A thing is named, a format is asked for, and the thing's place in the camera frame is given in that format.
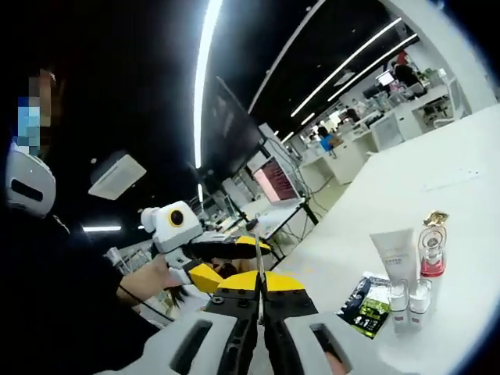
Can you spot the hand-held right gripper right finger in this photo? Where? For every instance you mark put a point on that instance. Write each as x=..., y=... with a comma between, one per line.
x=289, y=304

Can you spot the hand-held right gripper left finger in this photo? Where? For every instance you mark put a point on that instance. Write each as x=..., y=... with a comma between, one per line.
x=234, y=301

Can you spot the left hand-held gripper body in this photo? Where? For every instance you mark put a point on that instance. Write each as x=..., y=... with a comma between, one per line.
x=183, y=230

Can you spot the green black skincare packet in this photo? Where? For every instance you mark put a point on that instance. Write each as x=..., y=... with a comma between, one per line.
x=371, y=312

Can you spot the small white red box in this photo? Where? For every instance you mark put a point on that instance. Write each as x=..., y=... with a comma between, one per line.
x=399, y=312

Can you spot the white skincare tube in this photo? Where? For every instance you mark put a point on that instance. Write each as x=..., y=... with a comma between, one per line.
x=392, y=254

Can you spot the small clear-capped skincare bottle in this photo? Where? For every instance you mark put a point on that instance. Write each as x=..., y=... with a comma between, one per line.
x=420, y=312

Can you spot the tall red-collared skincare bottle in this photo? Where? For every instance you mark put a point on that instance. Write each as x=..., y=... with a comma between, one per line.
x=431, y=269

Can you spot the gold foil skincare sachet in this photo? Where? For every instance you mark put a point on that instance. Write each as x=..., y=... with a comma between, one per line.
x=436, y=218

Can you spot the person's left hand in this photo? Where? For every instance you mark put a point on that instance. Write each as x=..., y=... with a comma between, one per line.
x=160, y=275

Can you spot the white desk black legs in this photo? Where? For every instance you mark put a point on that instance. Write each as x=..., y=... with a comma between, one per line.
x=281, y=215

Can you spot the ceiling air conditioner unit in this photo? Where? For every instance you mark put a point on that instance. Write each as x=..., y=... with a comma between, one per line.
x=117, y=177

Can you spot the pink-screen monitor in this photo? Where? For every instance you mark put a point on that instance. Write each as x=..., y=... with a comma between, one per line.
x=277, y=181

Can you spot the large dark hanging screen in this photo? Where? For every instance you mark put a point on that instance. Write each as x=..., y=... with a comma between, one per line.
x=234, y=129

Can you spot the long ceiling light strip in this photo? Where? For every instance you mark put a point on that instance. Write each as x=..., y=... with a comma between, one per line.
x=205, y=78

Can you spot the white grey chest device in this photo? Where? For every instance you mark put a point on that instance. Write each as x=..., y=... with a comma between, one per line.
x=31, y=183

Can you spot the white background office chair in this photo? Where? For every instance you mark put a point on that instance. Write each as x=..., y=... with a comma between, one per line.
x=386, y=133
x=455, y=97

